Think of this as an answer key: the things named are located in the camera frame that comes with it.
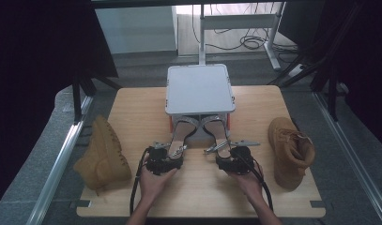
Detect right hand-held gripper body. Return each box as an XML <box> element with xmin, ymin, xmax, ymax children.
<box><xmin>215</xmin><ymin>140</ymin><xmax>262</xmax><ymax>176</ymax></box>

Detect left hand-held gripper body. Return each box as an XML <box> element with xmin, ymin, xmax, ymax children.
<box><xmin>144</xmin><ymin>141</ymin><xmax>185</xmax><ymax>176</ymax></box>

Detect black silver heeled sandal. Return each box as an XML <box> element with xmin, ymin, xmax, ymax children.
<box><xmin>200</xmin><ymin>113</ymin><xmax>233</xmax><ymax>159</ymax></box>
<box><xmin>167</xmin><ymin>114</ymin><xmax>201</xmax><ymax>160</ymax></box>

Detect tan suede boot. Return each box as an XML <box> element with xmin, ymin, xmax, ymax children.
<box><xmin>267</xmin><ymin>116</ymin><xmax>316</xmax><ymax>192</ymax></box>
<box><xmin>72</xmin><ymin>113</ymin><xmax>133</xmax><ymax>192</ymax></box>

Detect white two-tier shoe rack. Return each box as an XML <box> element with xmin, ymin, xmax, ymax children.
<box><xmin>164</xmin><ymin>63</ymin><xmax>237</xmax><ymax>142</ymax></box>

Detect person's left hand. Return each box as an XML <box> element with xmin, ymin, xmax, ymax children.
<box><xmin>138</xmin><ymin>155</ymin><xmax>179</xmax><ymax>204</ymax></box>

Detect person's right hand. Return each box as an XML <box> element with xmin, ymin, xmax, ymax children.
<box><xmin>228</xmin><ymin>162</ymin><xmax>267</xmax><ymax>206</ymax></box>

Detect black floor grate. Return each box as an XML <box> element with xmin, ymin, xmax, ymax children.
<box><xmin>76</xmin><ymin>125</ymin><xmax>95</xmax><ymax>147</ymax></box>

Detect black tripod stand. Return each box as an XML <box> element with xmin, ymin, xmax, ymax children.
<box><xmin>70</xmin><ymin>69</ymin><xmax>123</xmax><ymax>125</ymax></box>

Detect white power strip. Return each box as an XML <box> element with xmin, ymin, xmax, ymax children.
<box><xmin>286</xmin><ymin>63</ymin><xmax>306</xmax><ymax>80</ymax></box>

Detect black metal stand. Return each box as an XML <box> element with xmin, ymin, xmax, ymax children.
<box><xmin>267</xmin><ymin>0</ymin><xmax>365</xmax><ymax>123</ymax></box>

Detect white cabinet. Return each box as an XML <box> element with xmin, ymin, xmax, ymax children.
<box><xmin>94</xmin><ymin>6</ymin><xmax>179</xmax><ymax>55</ymax></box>

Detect black curtain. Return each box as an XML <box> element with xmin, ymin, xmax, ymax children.
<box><xmin>278</xmin><ymin>0</ymin><xmax>382</xmax><ymax>152</ymax></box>
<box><xmin>0</xmin><ymin>0</ymin><xmax>120</xmax><ymax>214</ymax></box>

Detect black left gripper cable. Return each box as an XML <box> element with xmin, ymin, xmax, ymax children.
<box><xmin>129</xmin><ymin>145</ymin><xmax>153</xmax><ymax>218</ymax></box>

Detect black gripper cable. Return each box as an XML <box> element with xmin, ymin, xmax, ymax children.
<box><xmin>235</xmin><ymin>149</ymin><xmax>274</xmax><ymax>213</ymax></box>
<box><xmin>129</xmin><ymin>145</ymin><xmax>153</xmax><ymax>218</ymax></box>

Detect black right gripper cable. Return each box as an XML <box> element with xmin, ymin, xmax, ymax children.
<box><xmin>235</xmin><ymin>149</ymin><xmax>274</xmax><ymax>213</ymax></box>

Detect aluminium rail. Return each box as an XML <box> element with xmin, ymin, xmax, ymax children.
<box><xmin>313</xmin><ymin>91</ymin><xmax>382</xmax><ymax>225</ymax></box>
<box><xmin>24</xmin><ymin>95</ymin><xmax>95</xmax><ymax>225</ymax></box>

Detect black floor cables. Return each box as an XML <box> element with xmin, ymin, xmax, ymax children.
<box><xmin>191</xmin><ymin>3</ymin><xmax>299</xmax><ymax>64</ymax></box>

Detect white metal desk frame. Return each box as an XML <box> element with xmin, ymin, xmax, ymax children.
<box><xmin>197</xmin><ymin>1</ymin><xmax>283</xmax><ymax>72</ymax></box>

